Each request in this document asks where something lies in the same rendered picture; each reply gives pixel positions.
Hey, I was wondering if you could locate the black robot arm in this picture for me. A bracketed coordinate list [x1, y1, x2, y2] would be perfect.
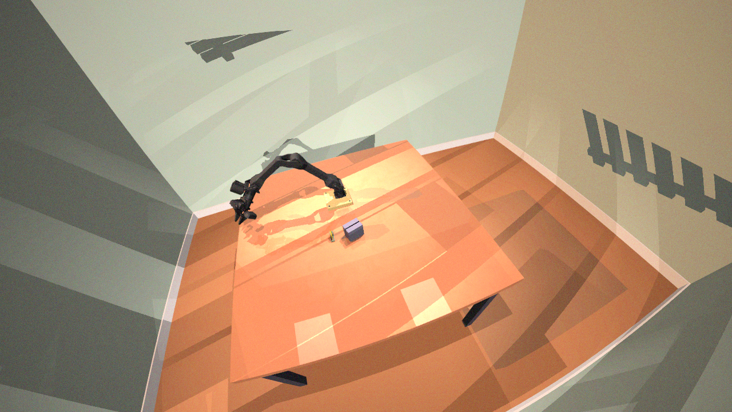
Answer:
[230, 152, 346, 209]

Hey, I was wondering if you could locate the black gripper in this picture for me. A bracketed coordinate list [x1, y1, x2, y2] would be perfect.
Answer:
[234, 196, 257, 225]

